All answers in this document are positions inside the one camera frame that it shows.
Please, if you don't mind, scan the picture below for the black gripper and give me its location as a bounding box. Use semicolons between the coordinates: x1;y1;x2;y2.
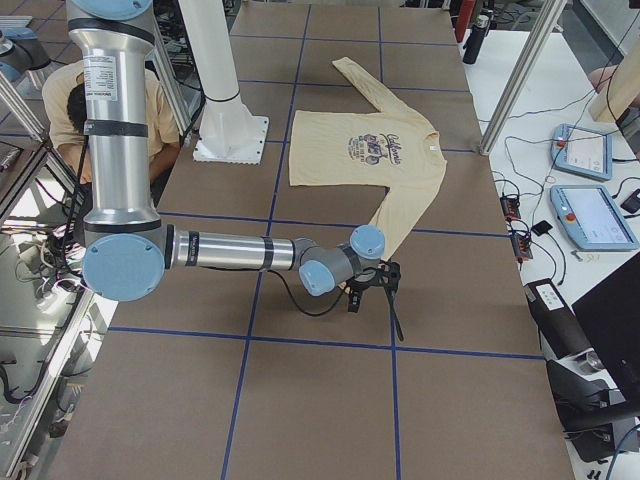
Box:
347;280;369;313

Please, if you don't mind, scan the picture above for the cream long-sleeve graphic shirt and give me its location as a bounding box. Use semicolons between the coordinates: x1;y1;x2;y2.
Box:
289;57;447;260

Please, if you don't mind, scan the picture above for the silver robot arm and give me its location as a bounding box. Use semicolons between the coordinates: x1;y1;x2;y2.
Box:
67;1;385;302

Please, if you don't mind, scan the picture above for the white central mounting column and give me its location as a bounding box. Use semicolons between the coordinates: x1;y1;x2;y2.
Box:
179;0;269;165

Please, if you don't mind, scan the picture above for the lower blue teach pendant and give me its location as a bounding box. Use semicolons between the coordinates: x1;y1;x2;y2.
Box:
550;185;639;252

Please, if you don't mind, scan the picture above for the blue teach pendant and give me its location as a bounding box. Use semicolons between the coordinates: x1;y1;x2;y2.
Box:
551;123;613;181
550;185;639;252

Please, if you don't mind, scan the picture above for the black monitor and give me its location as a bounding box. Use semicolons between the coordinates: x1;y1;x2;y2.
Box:
573;255;640;399

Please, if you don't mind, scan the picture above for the upper blue teach pendant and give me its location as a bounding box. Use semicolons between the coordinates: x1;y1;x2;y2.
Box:
551;123;613;181

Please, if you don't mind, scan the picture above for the black drink bottle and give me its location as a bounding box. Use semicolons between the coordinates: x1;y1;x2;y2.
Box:
462;14;490;65

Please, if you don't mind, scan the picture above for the red cylinder bottle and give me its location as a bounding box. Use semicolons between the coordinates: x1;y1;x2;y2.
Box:
454;0;476;43

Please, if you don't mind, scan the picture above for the seated person in beige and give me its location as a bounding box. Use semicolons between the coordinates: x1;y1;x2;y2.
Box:
42;61;180;197

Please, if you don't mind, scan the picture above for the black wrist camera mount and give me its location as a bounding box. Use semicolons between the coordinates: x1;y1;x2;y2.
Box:
364;261;401;291

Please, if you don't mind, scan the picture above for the aluminium frame post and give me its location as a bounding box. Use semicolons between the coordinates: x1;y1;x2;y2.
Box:
478;0;567;156

